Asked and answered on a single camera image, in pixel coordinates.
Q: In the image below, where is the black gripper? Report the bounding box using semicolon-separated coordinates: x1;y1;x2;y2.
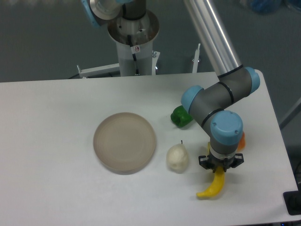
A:
198;148;244;173

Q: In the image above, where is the yellow banana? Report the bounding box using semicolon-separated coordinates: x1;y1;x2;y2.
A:
196;141;226;200

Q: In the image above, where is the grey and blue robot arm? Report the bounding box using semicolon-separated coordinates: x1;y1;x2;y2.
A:
82;0;260;172

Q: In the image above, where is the orange fruit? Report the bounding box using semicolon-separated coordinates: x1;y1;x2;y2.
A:
237;132;246;152

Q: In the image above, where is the white pear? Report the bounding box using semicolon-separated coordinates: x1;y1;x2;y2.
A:
166;142;189;173

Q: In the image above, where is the green bell pepper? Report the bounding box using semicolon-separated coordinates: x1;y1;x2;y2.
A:
170;105;193;128

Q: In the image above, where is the black device at edge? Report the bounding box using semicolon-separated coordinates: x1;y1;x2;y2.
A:
283;191;301;216

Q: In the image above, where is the beige round plate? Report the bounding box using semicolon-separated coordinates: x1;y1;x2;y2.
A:
93;112;156;175

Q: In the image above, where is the blue plastic bag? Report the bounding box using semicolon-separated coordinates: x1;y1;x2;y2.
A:
248;0;282;15

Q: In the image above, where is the white metal bracket right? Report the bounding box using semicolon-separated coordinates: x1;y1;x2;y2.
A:
192;43;201;73

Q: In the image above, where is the white metal bracket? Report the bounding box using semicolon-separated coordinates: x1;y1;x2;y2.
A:
192;43;201;73
77;63;119;78

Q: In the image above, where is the black cable on pedestal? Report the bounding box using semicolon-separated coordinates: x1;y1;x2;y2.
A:
127;34;140;76

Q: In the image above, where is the white metal bracket left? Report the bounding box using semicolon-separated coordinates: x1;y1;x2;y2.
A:
77;63;119;78

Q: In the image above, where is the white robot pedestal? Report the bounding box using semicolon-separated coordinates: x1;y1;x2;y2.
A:
108;10;159;77

